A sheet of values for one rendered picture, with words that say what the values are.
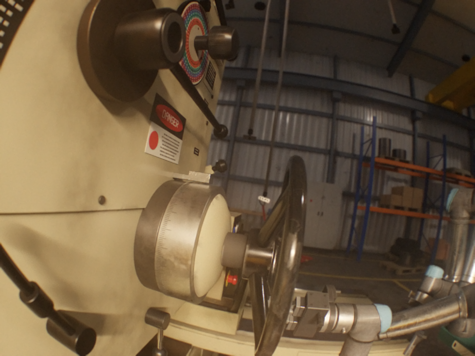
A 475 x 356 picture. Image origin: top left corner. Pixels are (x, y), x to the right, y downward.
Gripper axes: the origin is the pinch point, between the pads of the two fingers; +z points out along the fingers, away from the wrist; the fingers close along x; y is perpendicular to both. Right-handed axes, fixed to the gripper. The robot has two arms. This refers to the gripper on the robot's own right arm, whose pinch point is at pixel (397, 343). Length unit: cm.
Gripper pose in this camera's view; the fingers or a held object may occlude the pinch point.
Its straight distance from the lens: 100.4
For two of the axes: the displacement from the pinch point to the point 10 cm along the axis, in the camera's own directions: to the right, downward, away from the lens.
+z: -5.3, 8.3, -1.8
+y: 8.4, 5.3, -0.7
